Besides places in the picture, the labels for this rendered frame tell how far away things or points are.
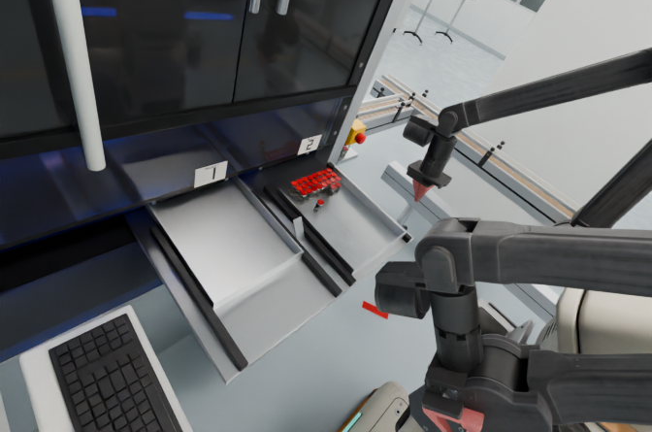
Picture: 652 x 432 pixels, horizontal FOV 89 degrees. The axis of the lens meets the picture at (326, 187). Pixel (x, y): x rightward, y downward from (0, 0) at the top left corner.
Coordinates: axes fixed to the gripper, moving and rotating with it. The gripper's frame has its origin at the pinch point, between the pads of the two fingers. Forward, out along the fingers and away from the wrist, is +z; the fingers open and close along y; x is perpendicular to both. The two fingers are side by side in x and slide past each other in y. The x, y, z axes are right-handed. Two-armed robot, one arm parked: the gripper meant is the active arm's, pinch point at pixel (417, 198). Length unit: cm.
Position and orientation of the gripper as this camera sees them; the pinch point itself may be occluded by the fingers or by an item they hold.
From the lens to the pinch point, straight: 95.6
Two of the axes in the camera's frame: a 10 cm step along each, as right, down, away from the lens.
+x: -6.9, 3.0, -6.5
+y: -6.9, -5.3, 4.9
